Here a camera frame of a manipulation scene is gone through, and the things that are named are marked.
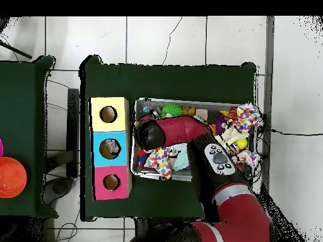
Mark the thin black floor cable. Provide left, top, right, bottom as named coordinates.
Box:
left=162, top=16, right=184, bottom=66

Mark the mint green knit cloth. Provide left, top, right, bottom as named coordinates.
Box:
left=170, top=143, right=192, bottom=171

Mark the black tripod leg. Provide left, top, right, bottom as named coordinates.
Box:
left=0, top=40, right=33, bottom=61

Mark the wooden box with three holes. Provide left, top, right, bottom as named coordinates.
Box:
left=90, top=96, right=131, bottom=201

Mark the colourful polka-dot cloth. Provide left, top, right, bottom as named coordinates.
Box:
left=143, top=147, right=175, bottom=179

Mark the orange plate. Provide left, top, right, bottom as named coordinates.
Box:
left=0, top=157, right=28, bottom=199

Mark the black floor stand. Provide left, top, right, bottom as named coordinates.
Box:
left=42, top=88, right=81, bottom=207

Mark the dark green tablecloth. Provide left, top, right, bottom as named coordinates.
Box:
left=79, top=54, right=258, bottom=222

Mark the shallow clear mesh bin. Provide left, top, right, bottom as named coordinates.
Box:
left=132, top=98, right=263, bottom=182

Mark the dark green side table cloth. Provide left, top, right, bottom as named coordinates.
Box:
left=0, top=55, right=59, bottom=219

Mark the cream cloth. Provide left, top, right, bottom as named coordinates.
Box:
left=221, top=125, right=250, bottom=149

